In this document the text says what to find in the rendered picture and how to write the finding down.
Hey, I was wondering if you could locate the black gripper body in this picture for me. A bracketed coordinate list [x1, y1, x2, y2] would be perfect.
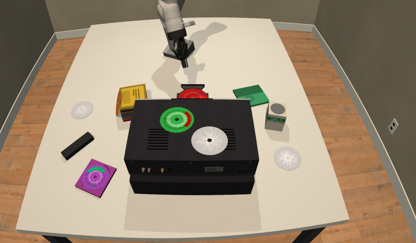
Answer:
[167, 28, 187, 51]

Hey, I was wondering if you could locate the green cd with red label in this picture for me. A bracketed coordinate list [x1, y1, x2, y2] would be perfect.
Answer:
[160, 107, 194, 133]

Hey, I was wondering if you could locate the beige salt container with green label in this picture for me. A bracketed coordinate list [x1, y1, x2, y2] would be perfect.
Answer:
[265, 101, 287, 132]

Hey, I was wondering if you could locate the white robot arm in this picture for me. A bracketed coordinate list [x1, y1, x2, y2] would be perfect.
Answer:
[157, 0, 195, 52]

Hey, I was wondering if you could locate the silver cd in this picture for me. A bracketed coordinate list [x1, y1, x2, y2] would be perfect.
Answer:
[274, 147, 301, 171]
[191, 126, 228, 155]
[71, 101, 93, 119]

